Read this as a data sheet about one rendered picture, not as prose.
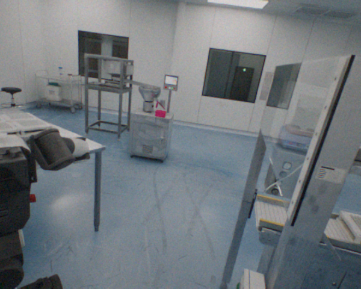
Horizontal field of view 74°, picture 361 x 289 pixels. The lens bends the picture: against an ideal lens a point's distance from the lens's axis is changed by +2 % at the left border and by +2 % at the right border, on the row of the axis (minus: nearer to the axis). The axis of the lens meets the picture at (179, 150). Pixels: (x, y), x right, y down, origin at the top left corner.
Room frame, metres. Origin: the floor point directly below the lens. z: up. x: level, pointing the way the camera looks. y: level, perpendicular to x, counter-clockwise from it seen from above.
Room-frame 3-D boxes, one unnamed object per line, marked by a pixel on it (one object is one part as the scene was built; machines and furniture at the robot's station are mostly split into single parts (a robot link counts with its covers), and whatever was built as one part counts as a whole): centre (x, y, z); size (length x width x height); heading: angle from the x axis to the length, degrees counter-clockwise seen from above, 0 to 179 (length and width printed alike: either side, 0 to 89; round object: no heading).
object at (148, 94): (3.95, 0.56, 0.95); 0.49 x 0.36 x 0.37; 86
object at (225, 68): (6.36, -1.05, 1.43); 1.38 x 0.01 x 1.16; 86
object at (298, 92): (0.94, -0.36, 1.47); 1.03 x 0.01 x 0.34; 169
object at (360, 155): (1.12, -0.83, 1.30); 0.12 x 0.07 x 0.06; 79
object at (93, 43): (6.57, 2.31, 1.43); 1.32 x 0.01 x 1.11; 86
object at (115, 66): (4.47, 1.24, 0.75); 1.43 x 1.06 x 1.50; 86
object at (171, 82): (4.02, 0.30, 1.07); 0.23 x 0.10 x 0.62; 86
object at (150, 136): (3.89, 0.51, 0.38); 0.63 x 0.57 x 0.76; 86
